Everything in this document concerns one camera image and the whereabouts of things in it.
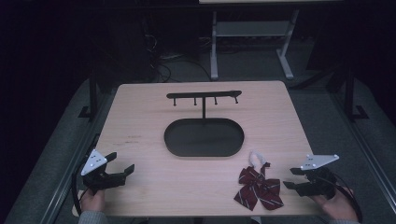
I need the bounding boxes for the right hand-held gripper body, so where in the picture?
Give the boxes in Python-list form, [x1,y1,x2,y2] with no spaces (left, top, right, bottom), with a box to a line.
[298,153,341,201]

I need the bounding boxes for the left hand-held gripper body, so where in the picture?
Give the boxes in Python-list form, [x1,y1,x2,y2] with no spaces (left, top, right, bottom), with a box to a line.
[80,148,125,196]

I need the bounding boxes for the person's left hand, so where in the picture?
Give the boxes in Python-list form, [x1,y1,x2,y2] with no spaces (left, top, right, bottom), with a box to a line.
[79,189,106,213]

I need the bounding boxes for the person's right hand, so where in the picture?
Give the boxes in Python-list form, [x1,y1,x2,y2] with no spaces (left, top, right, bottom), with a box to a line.
[310,186,360,222]

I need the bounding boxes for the dark red striped bow tie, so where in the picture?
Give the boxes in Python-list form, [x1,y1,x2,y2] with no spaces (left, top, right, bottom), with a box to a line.
[233,150,285,212]

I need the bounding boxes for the black metal stand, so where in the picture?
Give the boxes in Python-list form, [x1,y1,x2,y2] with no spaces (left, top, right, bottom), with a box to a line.
[78,69,100,121]
[342,60,370,123]

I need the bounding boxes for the black hook stand with tray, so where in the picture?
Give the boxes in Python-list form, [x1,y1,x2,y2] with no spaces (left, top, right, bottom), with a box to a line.
[163,90,246,159]

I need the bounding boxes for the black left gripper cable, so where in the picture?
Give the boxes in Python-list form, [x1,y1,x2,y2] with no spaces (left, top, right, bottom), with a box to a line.
[70,133,101,217]

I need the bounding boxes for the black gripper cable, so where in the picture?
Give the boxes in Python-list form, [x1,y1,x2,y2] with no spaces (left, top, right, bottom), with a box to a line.
[70,133,101,217]
[332,174,364,224]

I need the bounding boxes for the grey metal rail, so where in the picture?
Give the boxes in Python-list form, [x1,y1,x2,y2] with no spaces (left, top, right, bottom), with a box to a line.
[39,90,118,224]
[329,91,396,208]

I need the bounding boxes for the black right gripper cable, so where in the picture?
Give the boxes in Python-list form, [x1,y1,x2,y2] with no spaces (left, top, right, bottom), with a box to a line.
[332,174,364,224]

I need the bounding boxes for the black floor cables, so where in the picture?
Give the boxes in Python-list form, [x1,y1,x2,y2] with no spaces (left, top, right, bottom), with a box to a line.
[143,32,213,84]

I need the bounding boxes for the white metal table frame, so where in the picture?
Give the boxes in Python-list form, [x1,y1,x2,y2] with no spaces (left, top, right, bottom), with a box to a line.
[198,0,301,81]

